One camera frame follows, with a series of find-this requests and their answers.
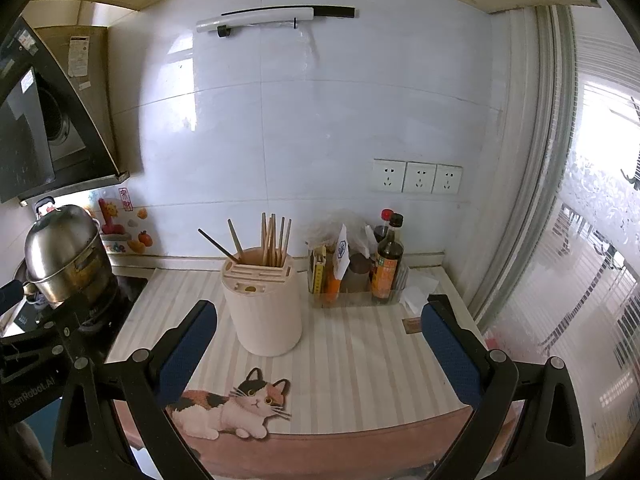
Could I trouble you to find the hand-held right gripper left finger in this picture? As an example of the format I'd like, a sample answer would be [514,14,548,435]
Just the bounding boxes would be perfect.
[52,300,218,480]

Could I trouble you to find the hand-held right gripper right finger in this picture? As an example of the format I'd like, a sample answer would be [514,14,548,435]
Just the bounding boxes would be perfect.
[420,294,587,480]

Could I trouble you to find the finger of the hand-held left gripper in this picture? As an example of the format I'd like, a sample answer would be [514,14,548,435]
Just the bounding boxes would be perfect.
[50,291,104,361]
[0,281,29,314]

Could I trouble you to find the cream round utensil holder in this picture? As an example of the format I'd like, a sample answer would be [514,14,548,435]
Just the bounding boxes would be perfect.
[221,247,304,357]

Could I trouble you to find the dark chopstick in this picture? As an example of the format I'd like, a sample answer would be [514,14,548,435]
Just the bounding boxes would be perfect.
[198,228,240,264]

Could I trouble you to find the bunch of wooden chopsticks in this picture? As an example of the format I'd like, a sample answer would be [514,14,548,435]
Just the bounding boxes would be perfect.
[227,212,293,267]

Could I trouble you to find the teal cabinet front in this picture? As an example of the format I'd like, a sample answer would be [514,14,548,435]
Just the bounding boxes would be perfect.
[30,400,63,443]

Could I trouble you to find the black stove top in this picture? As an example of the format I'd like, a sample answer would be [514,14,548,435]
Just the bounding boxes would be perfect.
[0,275,151,343]

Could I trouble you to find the white tissue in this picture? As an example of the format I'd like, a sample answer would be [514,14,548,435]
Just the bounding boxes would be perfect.
[400,274,442,312]

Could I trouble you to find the steel pot with lid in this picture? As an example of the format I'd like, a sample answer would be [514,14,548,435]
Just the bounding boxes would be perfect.
[22,197,117,311]

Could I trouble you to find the black cap soy sauce bottle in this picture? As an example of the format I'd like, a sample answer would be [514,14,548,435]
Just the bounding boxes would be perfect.
[371,213,405,304]

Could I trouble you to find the clear plastic condiment tray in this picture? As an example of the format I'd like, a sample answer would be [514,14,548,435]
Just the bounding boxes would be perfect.
[307,260,412,309]

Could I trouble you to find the brown jar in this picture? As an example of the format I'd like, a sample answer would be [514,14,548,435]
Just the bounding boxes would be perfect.
[347,254,374,292]

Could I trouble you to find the orange bottle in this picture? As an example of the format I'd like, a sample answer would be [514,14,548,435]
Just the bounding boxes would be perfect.
[325,259,344,302]

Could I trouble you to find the red cap dark bottle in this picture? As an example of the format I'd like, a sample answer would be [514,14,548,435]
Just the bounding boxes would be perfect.
[373,208,396,242]

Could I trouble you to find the white blue packet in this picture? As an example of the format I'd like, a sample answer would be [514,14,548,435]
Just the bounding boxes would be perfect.
[332,224,364,281]

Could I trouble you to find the yellow packet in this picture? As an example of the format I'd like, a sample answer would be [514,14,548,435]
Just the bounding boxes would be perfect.
[309,245,329,294]

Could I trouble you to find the frosted glass sliding door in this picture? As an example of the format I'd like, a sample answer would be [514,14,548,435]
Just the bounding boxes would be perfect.
[475,5,640,476]

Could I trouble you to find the black glass range hood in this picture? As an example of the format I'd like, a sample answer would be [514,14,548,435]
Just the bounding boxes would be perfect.
[0,15,131,207]

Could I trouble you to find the clear plastic bag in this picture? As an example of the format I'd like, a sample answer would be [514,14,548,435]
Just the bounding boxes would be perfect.
[305,207,373,253]

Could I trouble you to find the fruit wall stickers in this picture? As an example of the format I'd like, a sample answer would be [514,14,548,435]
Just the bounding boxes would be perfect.
[97,187,152,257]

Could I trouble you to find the white wall socket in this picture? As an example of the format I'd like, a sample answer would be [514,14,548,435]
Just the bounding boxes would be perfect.
[433,163,464,197]
[403,161,436,195]
[372,159,406,194]

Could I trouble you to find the white black wall rail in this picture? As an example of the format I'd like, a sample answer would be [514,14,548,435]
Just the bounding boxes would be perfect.
[196,6,357,39]

